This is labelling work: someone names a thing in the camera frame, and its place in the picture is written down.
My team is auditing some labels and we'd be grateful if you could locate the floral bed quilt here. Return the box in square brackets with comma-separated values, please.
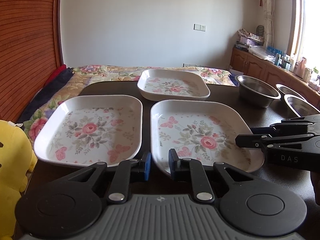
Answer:
[22, 64, 237, 145]

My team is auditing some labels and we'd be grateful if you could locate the dark blue blanket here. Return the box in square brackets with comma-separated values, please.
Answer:
[17, 68, 74, 123]

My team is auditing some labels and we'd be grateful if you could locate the white wall switch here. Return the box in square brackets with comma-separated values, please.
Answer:
[194, 24, 206, 31]

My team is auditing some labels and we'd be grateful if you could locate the yellow plush toy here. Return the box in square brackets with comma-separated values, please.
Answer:
[1, 120, 37, 239]

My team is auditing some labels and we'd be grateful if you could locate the stack of books and boxes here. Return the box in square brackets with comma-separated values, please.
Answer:
[234, 29, 264, 52]

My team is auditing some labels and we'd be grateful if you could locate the white wall socket strip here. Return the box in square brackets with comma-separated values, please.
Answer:
[183, 63, 205, 67]

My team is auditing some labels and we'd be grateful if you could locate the wooden side cabinet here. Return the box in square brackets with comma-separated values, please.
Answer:
[229, 48, 319, 108]

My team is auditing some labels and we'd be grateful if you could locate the floral tray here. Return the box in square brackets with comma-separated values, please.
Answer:
[34, 95, 143, 167]
[137, 69, 210, 101]
[150, 100, 264, 174]

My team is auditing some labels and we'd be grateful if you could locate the pink bottle on counter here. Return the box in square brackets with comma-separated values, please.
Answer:
[296, 57, 306, 79]

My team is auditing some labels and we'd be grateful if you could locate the large steel bowl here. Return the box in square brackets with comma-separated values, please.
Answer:
[235, 75, 281, 108]

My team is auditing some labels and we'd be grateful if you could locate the red folded cloth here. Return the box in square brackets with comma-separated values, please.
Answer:
[44, 64, 67, 87]

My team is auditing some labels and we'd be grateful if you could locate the floral tray back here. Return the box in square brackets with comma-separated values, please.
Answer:
[137, 69, 210, 101]

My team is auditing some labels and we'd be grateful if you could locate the patterned beige curtain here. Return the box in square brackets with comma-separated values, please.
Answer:
[262, 0, 275, 48]

